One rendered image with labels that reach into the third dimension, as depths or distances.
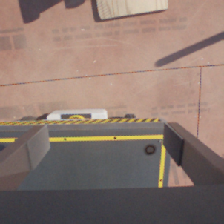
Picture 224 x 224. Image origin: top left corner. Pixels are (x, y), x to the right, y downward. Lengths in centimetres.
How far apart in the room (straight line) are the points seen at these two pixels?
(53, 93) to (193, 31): 74
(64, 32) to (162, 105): 59
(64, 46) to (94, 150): 51
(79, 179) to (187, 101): 64
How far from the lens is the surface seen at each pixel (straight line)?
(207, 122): 98
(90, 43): 79
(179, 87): 86
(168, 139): 16
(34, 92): 87
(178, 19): 87
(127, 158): 54
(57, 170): 59
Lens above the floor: 78
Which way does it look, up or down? 75 degrees down
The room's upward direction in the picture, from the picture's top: 176 degrees clockwise
